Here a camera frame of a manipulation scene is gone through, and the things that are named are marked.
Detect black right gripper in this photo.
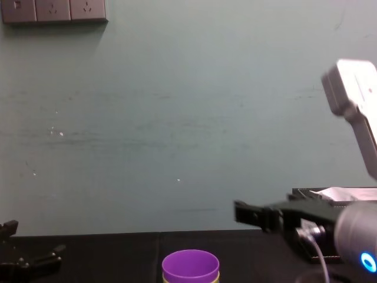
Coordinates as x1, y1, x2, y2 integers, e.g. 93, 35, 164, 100
233, 193, 342, 262

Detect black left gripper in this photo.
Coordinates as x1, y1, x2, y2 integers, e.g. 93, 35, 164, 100
0, 219, 67, 283

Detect black stitched tissue box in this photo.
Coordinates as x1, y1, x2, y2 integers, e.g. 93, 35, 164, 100
291, 186, 377, 264

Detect purple plastic cup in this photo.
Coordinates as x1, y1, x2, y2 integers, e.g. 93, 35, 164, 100
161, 249, 220, 281

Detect black table cloth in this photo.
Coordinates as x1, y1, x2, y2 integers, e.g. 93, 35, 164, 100
0, 229, 377, 283

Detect white tissue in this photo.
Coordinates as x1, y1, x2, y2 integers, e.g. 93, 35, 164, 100
308, 186, 377, 202

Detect thin grey gripper cable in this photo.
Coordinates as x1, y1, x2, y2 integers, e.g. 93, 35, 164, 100
297, 225, 332, 283

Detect grey wall socket plate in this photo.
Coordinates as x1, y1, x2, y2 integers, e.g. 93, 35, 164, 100
70, 0, 108, 23
1, 0, 37, 24
35, 0, 72, 22

